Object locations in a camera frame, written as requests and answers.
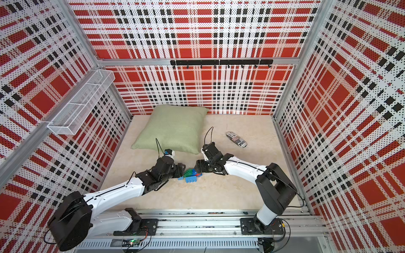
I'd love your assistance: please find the green 2x4 lego brick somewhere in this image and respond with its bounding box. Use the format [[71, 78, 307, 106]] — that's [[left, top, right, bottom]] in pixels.
[[184, 169, 197, 177]]

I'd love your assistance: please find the blue 2x4 lego brick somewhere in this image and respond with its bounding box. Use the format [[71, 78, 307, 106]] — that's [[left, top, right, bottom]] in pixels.
[[192, 169, 202, 177]]

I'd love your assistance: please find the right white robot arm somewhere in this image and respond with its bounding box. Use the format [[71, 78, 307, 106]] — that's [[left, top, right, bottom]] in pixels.
[[195, 142, 298, 229]]

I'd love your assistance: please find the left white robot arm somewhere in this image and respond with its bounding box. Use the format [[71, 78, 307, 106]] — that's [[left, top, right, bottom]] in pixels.
[[47, 156, 186, 252]]

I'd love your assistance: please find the light blue 2x4 brick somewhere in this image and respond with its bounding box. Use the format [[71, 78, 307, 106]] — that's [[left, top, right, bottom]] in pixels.
[[184, 176, 197, 183]]

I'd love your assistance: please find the silver remote control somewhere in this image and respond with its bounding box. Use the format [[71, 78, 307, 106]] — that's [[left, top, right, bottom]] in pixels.
[[226, 131, 247, 148]]

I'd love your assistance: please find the green square cushion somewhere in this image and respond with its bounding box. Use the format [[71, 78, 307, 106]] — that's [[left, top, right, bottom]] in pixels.
[[131, 105, 208, 155]]

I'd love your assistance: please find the green circuit board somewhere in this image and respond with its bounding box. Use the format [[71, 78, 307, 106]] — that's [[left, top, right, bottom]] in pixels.
[[122, 239, 142, 248]]

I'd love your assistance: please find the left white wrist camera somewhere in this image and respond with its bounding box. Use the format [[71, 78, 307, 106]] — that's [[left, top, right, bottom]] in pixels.
[[163, 149, 175, 159]]

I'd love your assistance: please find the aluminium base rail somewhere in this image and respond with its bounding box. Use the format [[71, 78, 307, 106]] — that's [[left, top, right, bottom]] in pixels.
[[76, 209, 332, 253]]

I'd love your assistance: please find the black wall hook rail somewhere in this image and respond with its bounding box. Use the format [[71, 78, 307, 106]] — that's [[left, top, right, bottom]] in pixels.
[[170, 59, 274, 67]]

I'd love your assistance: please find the white wire mesh basket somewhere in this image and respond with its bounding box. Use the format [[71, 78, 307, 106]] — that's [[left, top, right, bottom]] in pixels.
[[47, 69, 115, 136]]

